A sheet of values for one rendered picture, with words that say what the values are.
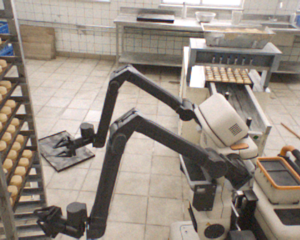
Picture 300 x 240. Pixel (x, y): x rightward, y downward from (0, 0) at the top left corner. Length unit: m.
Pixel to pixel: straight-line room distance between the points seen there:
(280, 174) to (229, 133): 0.49
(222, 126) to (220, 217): 0.52
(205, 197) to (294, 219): 0.42
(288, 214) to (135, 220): 1.25
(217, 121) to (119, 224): 1.46
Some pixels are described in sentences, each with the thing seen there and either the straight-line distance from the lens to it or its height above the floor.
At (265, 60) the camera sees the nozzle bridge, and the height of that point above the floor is 1.09.
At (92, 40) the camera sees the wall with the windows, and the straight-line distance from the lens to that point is 5.88.
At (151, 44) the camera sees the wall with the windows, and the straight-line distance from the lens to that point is 5.72.
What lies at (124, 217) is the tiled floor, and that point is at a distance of 2.49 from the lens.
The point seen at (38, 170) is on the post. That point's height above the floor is 0.81.
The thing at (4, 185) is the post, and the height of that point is 1.11.
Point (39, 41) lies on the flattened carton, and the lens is 5.98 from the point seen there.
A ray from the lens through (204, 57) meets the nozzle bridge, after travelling 2.65.
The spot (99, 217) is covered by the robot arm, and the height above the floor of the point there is 1.01.
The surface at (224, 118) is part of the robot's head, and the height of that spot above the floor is 1.29.
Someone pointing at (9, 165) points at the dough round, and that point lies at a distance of 1.36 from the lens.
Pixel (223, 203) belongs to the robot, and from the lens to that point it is 1.50.
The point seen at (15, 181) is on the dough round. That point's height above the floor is 0.97.
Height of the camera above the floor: 1.84
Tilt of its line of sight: 29 degrees down
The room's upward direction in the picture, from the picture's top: 3 degrees clockwise
